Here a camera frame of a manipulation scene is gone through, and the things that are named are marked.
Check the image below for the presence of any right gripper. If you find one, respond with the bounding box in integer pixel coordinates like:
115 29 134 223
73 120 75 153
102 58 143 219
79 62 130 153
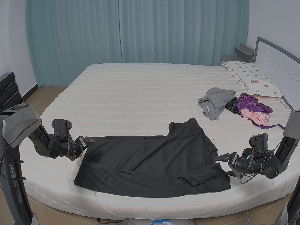
214 152 249 179

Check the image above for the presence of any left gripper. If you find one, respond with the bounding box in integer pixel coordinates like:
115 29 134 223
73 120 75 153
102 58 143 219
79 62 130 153
69 136 90 161

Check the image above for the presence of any black T-shirt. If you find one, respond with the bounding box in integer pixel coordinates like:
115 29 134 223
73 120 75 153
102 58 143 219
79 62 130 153
74 117 232 198

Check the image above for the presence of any pink garment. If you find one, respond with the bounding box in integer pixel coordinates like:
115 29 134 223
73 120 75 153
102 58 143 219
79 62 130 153
240 108 270 126

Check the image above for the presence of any black shiny garment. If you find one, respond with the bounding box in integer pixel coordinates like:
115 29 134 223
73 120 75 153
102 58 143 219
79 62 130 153
225 97 242 115

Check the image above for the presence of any purple garment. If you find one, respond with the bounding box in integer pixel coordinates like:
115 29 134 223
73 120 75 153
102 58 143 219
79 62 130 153
237 93 285 129

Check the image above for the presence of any grey garment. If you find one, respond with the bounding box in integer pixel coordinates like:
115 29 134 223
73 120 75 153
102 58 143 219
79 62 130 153
197 87 236 122

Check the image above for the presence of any bed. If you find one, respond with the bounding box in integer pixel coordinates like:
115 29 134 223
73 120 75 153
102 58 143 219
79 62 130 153
17 37 300 221

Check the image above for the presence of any black chest of drawers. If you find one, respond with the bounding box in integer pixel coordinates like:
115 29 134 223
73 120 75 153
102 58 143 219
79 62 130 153
0 72 23 113

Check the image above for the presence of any white printed pillow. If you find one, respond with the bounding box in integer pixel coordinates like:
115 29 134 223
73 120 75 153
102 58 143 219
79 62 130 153
221 60 284 98

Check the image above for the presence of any grey bedside table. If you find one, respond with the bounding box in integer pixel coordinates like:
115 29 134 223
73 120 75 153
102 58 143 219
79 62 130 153
221 44 255 64

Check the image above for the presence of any blue-green curtain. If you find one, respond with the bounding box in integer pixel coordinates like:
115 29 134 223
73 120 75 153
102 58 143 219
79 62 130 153
25 0 123 87
118 0 249 66

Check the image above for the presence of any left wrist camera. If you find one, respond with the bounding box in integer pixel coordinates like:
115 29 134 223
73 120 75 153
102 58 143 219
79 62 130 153
52 119 72 135

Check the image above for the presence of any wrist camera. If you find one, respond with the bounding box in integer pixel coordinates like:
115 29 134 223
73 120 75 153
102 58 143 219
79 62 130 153
249 133 269 150
52 119 72 135

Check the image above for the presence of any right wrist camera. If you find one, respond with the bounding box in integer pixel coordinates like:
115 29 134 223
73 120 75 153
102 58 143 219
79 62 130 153
249 133 269 150

